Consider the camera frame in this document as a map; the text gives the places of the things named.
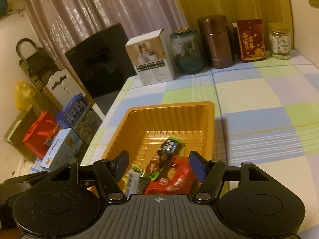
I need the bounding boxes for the blue milk carton box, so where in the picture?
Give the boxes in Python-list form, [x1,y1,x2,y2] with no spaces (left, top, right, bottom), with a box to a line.
[56,93,102,145]

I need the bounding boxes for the checkered tablecloth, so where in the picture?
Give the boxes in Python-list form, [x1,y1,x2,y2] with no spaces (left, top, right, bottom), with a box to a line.
[83,51,318,238]

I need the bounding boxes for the red gold gift box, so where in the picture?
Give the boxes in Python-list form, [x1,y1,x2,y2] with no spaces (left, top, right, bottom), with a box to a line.
[237,19,266,63]

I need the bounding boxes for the green black snack packet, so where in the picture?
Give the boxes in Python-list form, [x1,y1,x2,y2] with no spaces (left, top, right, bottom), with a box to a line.
[141,137,185,181]

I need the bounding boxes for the dark green glass jar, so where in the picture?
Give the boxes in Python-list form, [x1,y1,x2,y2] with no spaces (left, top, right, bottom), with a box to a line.
[170,27,204,74]

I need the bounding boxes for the orange plastic tray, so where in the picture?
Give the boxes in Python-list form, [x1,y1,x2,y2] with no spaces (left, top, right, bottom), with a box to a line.
[100,101,216,197]

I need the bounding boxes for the wooden wall panel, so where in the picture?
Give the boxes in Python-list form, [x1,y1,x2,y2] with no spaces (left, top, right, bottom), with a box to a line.
[177,0,294,44]

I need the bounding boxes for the clear jar yellow lid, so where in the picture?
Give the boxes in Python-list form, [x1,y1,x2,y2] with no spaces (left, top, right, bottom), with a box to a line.
[268,22,291,61]

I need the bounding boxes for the brown paper bag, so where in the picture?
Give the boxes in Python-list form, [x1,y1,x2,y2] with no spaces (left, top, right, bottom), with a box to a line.
[4,108,37,163]

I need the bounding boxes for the black folding cart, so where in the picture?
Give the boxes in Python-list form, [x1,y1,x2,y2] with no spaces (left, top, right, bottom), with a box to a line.
[16,38,59,92]

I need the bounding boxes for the pink sheer curtain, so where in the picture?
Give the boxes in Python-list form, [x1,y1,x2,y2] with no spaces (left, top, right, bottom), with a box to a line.
[23,0,188,71]

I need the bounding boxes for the white product box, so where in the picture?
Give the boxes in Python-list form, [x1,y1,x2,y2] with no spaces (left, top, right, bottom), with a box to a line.
[125,29,176,85]

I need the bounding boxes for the white wooden chair back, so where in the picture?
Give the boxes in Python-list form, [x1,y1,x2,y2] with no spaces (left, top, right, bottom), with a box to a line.
[43,69,85,110]

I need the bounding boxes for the brown metal canister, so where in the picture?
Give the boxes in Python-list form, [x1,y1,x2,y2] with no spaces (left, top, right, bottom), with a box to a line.
[197,14,235,69]

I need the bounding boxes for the red snack packet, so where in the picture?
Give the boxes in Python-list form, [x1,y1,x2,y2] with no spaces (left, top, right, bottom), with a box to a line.
[145,158,196,195]

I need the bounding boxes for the red gift bag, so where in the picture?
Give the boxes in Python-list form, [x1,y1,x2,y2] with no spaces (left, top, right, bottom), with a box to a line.
[22,111,59,160]

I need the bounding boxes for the light blue carton box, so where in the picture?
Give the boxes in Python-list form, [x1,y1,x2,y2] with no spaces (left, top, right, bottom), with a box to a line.
[40,128,88,171]

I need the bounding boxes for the yellow plastic bag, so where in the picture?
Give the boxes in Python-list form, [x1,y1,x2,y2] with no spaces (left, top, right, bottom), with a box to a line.
[14,80,37,112]

